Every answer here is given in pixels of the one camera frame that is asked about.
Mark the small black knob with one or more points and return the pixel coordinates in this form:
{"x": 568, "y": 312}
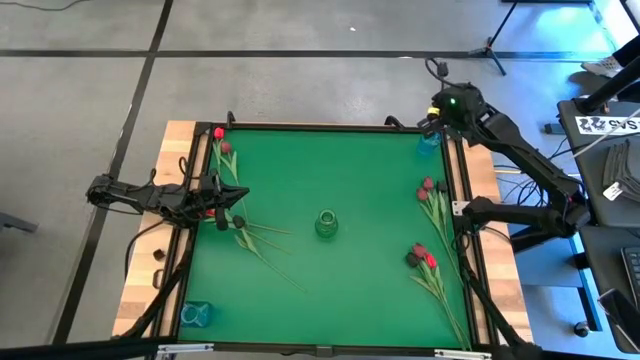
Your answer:
{"x": 159, "y": 254}

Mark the silver corner bracket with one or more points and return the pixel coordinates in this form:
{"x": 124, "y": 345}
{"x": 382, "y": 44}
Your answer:
{"x": 185, "y": 348}
{"x": 462, "y": 354}

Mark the grey desk foot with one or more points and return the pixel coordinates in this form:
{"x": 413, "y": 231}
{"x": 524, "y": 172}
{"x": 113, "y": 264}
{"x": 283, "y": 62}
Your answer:
{"x": 554, "y": 129}

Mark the stack of dark grey pads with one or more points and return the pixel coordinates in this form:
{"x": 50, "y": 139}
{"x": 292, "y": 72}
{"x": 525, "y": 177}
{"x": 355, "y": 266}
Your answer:
{"x": 625, "y": 165}

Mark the white metal bracket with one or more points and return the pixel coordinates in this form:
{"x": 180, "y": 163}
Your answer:
{"x": 459, "y": 208}

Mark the small white tag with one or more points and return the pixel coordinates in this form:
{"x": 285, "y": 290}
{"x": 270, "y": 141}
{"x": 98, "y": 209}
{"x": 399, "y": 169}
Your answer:
{"x": 612, "y": 191}

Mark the person's leg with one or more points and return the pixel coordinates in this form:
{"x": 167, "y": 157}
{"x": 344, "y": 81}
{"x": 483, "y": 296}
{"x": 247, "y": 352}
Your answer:
{"x": 629, "y": 50}

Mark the grey keyboard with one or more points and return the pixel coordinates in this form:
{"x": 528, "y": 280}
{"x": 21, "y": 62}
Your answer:
{"x": 632, "y": 270}

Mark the pale blue glass vase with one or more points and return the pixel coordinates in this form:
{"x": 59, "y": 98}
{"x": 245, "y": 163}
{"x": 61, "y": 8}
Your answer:
{"x": 196, "y": 315}

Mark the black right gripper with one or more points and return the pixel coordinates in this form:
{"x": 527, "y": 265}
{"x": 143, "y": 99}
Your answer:
{"x": 457, "y": 107}

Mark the person's foot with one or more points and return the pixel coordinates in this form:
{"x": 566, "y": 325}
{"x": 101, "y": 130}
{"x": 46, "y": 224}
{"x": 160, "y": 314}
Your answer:
{"x": 602, "y": 66}

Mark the black diagonal frame strut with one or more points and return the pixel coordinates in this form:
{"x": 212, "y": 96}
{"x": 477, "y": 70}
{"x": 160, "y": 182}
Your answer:
{"x": 160, "y": 295}
{"x": 487, "y": 305}

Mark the black horizontal frame beam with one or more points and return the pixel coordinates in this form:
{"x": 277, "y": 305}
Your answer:
{"x": 75, "y": 348}

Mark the grey chair foot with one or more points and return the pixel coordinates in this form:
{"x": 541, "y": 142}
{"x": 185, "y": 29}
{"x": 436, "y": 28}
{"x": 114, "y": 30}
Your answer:
{"x": 17, "y": 222}

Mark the white printed label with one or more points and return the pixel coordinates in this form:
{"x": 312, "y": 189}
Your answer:
{"x": 600, "y": 125}

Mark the black phone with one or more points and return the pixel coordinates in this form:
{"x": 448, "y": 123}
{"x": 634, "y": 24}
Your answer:
{"x": 620, "y": 312}

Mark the black slanted pole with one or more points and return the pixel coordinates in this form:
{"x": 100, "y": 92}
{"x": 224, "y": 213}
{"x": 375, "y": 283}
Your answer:
{"x": 612, "y": 85}

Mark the black caster wheel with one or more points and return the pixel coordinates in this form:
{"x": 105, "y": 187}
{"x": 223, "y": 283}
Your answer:
{"x": 581, "y": 329}

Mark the black aluminium table frame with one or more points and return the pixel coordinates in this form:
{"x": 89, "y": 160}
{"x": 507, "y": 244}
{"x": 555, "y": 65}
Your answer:
{"x": 350, "y": 126}

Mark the black artificial tulip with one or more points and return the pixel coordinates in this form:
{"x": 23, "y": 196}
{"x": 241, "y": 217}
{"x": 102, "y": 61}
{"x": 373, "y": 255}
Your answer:
{"x": 442, "y": 186}
{"x": 412, "y": 260}
{"x": 238, "y": 221}

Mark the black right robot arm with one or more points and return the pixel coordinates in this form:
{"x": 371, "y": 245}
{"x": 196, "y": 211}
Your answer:
{"x": 525, "y": 150}

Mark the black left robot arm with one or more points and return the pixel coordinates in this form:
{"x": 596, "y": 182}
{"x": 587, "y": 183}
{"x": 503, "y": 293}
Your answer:
{"x": 150, "y": 197}

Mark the green table mat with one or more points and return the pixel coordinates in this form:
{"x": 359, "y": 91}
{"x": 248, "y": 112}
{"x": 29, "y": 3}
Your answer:
{"x": 350, "y": 300}

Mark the teal blue glass vase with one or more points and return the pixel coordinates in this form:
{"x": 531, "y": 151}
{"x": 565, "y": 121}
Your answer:
{"x": 429, "y": 146}

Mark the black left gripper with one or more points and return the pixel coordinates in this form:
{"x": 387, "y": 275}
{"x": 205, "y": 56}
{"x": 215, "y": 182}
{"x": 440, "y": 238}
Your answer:
{"x": 210, "y": 195}

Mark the black desk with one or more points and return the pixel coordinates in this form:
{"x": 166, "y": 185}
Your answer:
{"x": 605, "y": 260}
{"x": 590, "y": 165}

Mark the green glass vase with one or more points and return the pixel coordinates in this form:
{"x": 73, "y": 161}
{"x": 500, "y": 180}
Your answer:
{"x": 326, "y": 225}

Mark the black tripod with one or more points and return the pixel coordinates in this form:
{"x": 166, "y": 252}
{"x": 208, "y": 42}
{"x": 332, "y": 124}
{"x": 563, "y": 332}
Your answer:
{"x": 492, "y": 42}

